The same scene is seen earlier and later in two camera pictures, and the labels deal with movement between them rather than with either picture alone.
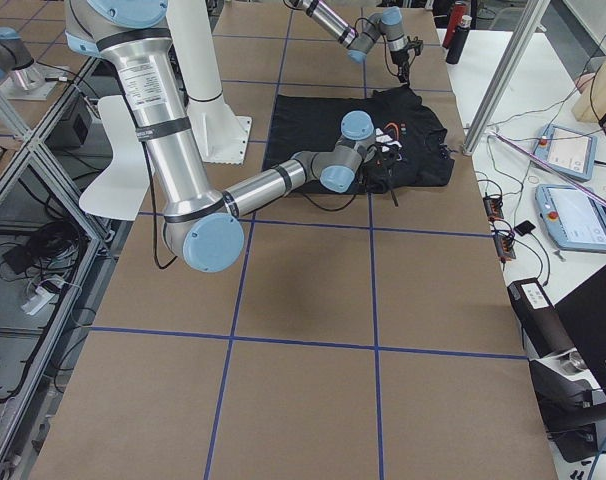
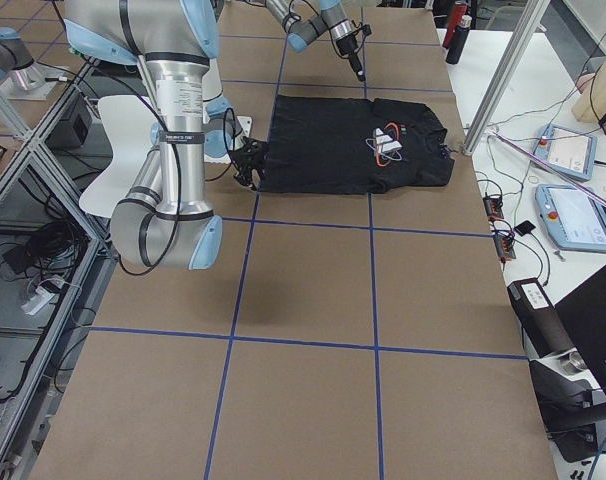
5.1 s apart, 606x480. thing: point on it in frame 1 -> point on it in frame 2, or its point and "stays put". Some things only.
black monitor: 592,312 stays put
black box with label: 541,320 stays put
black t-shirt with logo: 408,146 stays put
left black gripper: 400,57 -> 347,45
